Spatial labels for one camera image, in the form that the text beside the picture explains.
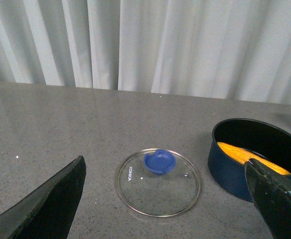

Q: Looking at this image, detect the yellow corn cob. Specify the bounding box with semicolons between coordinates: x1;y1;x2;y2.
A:
217;142;291;175

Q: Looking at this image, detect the glass lid blue knob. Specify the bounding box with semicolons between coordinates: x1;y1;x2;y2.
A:
115;148;202;219

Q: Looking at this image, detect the dark blue pot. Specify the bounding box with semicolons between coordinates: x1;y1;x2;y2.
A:
208;119;291;202

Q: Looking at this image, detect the white curtain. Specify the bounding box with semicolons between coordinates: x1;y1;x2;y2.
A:
0;0;291;104

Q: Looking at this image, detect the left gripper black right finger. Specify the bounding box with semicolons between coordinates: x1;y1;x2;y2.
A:
244;159;291;239

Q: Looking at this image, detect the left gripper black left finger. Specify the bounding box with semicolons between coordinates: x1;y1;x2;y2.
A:
0;156;86;239

